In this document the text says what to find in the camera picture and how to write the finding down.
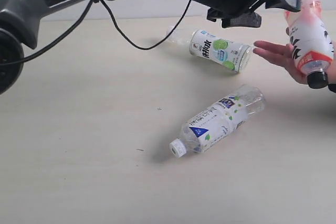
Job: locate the bottle with green lime label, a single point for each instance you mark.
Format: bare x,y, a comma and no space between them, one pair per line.
233,56

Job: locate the pink peach drink bottle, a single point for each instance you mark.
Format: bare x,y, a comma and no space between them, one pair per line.
313,50

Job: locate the clear bottle blue triangle label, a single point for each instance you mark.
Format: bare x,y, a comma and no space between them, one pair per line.
218,121

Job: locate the open human hand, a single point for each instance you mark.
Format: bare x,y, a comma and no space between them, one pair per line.
279,55

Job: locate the dark jacket sleeve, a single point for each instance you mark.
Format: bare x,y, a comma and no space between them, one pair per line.
332,87

